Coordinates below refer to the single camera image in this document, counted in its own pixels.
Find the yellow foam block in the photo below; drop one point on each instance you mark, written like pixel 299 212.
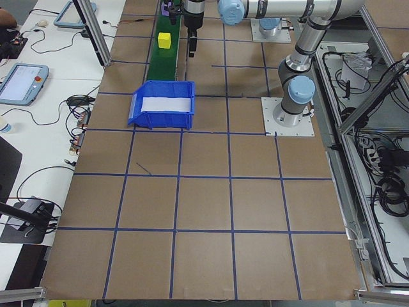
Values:
pixel 164 40

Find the purple foam block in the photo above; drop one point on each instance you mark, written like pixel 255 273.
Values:
pixel 164 12

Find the person forearm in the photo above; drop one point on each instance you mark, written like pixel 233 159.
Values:
pixel 6 17

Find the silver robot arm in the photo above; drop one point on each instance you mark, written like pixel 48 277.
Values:
pixel 305 41
pixel 268 25

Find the green conveyor belt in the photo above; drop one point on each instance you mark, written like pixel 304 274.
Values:
pixel 163 64

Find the white foam liner sheet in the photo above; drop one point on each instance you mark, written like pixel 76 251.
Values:
pixel 166 104

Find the blue plastic storage bin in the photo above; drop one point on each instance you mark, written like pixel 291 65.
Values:
pixel 166 121

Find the black power adapter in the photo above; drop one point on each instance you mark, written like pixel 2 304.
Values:
pixel 388 158
pixel 78 100
pixel 85 33

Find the blue grey teach pendant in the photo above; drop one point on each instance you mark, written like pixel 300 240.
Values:
pixel 65 16
pixel 19 83

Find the small circuit board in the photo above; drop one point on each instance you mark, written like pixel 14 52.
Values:
pixel 84 119
pixel 77 142

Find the white desk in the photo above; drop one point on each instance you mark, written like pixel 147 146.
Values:
pixel 48 64

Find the white round mouse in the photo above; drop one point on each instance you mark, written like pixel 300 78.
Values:
pixel 42 23

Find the white plastic bag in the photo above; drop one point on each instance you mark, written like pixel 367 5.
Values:
pixel 354 72

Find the black electronics device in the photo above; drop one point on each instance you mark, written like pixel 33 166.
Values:
pixel 14 48

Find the white paper cup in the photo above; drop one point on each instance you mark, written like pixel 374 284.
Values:
pixel 5 126

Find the white power strip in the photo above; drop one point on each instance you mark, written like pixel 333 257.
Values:
pixel 370 153

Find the small silver box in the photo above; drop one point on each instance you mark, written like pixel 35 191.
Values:
pixel 31 204

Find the yellow sheet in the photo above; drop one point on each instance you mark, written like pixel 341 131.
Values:
pixel 70 303

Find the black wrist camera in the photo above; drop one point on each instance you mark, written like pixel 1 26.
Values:
pixel 172 12

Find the white square base plate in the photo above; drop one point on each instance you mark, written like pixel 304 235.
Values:
pixel 271 128
pixel 284 36

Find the aluminium profile post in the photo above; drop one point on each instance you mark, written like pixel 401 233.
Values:
pixel 99 44

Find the V-shaped metal bar frame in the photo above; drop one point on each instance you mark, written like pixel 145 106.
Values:
pixel 367 105

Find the aluminium profile rail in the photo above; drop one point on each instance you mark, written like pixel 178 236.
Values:
pixel 22 293
pixel 380 294

